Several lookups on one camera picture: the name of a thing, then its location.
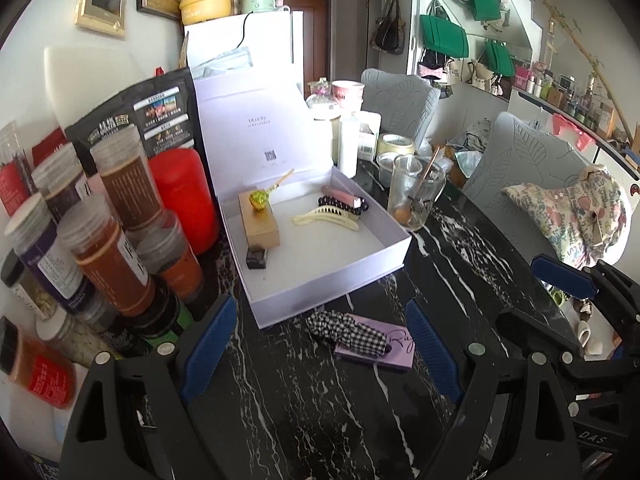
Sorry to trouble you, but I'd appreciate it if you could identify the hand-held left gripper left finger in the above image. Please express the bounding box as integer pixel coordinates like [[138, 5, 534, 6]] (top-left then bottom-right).
[[59, 296, 238, 480]]

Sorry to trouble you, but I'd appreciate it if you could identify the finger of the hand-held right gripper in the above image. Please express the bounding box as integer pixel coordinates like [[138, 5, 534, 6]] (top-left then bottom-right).
[[495, 307, 627, 382], [531, 254, 640, 342]]

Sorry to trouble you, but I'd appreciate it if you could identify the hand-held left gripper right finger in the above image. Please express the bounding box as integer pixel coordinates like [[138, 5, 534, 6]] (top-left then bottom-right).
[[405, 300, 583, 480]]

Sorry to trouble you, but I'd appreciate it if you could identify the purple card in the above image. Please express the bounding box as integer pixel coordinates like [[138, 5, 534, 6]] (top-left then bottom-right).
[[334, 313, 417, 372]]

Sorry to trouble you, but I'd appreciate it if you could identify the black white checked scrunchie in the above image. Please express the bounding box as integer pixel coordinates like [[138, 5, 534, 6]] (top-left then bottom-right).
[[306, 310, 393, 359]]

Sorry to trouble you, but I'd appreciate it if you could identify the small black cube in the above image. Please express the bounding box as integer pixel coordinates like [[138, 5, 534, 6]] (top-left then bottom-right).
[[245, 246, 271, 272]]

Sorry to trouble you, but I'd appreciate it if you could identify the gold rectangular box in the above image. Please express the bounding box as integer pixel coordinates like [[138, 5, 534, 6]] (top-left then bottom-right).
[[238, 191, 281, 250]]

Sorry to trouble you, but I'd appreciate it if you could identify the green lollipop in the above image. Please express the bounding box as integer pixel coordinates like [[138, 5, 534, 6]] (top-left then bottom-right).
[[250, 169, 296, 212]]

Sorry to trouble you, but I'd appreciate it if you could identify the white gift box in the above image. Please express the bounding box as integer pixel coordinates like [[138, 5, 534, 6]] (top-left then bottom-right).
[[192, 74, 413, 331]]

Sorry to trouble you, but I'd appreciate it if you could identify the floral cloth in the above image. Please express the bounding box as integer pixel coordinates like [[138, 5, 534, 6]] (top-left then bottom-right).
[[501, 165, 629, 274]]

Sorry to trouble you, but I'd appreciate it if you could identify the grey leaf pattern chair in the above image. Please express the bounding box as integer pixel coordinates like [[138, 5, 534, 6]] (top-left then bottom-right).
[[462, 111, 601, 262], [361, 67, 442, 144]]

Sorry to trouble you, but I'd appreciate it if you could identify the group of clear spice jars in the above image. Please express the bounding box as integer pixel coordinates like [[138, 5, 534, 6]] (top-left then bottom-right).
[[0, 120, 206, 411]]

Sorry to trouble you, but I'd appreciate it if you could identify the pink plastic bag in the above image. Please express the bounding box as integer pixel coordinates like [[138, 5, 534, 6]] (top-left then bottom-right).
[[552, 112, 599, 151]]

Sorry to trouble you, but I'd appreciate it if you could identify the clear plastic bag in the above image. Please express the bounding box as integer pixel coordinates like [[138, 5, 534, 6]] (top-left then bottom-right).
[[452, 150, 484, 182]]

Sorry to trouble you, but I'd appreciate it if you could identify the red cylinder canister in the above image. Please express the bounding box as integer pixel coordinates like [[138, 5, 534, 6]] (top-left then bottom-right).
[[148, 147, 221, 256]]

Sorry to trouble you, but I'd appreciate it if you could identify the glass mug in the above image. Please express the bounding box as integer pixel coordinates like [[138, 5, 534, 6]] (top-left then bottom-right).
[[387, 154, 447, 231]]

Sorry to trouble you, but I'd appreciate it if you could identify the row of shelf bottles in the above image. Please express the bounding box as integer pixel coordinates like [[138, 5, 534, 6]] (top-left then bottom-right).
[[512, 62, 640, 147]]

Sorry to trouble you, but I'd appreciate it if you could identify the wooden stick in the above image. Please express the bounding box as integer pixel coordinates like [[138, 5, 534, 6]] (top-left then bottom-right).
[[419, 146, 442, 187]]

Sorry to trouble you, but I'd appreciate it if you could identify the cream hair claw clip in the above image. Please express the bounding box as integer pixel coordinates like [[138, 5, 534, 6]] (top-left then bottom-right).
[[291, 206, 361, 232]]

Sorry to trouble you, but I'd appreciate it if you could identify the beige tape roll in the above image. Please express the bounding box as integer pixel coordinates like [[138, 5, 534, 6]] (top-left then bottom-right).
[[376, 133, 416, 159]]

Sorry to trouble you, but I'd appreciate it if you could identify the white cylinder bottle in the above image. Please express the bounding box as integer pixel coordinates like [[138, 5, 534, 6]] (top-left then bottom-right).
[[339, 112, 361, 179]]

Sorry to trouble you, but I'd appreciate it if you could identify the green white small carton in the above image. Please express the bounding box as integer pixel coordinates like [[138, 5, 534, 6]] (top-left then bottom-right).
[[357, 111, 384, 161]]

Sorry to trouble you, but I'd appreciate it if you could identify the white jar with clear lid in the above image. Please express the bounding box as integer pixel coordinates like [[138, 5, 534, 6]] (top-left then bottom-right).
[[306, 92, 343, 167]]

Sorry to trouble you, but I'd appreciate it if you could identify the black printed pouch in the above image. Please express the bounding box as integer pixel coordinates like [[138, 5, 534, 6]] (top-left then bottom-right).
[[65, 66, 204, 171]]

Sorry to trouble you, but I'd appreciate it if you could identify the red snack packet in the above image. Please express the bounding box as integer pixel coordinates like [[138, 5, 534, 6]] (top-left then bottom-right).
[[32, 127, 69, 162]]

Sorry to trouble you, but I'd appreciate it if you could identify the white foam board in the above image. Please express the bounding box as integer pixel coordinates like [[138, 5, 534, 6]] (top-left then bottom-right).
[[44, 46, 151, 129]]

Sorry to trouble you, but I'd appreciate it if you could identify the woven hand fan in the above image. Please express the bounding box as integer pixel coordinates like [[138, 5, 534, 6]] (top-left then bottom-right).
[[177, 30, 194, 69]]

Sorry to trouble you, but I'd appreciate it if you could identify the dark hanging handbag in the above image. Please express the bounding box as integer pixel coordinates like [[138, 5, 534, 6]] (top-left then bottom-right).
[[370, 0, 405, 56]]

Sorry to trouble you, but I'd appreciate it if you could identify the white fridge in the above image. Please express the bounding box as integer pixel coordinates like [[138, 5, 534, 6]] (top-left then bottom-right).
[[182, 7, 305, 99]]

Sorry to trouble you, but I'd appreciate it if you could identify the brown door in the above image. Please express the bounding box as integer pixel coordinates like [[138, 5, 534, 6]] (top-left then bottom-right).
[[287, 0, 334, 94]]

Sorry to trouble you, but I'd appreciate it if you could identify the yellow electric pot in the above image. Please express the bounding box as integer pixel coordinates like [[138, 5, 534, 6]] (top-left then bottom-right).
[[179, 0, 261, 25]]

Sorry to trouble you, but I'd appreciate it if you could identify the black power cable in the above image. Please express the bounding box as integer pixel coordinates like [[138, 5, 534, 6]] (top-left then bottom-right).
[[235, 10, 254, 52]]

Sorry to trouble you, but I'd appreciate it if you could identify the gold wall intercom panel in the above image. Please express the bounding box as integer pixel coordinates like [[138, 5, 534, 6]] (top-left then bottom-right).
[[75, 0, 128, 37]]

